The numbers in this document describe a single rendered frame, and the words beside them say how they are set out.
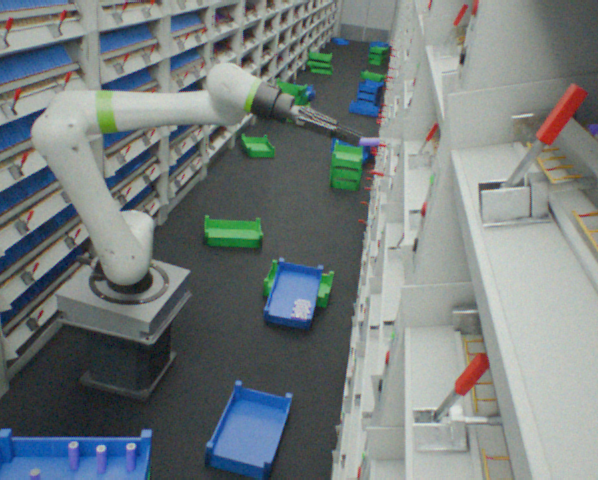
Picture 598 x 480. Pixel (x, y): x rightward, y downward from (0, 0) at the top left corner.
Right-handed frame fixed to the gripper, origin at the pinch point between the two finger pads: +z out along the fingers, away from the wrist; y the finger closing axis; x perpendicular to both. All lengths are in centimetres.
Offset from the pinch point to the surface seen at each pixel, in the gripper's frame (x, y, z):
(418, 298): -15, -95, 12
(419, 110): -18.2, -24.3, 11.7
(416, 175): -12, -47, 14
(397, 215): 5.6, -24.5, 17.6
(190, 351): 109, 20, -23
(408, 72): -13.6, 45.4, 10.6
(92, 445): 65, -65, -25
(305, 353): 99, 34, 19
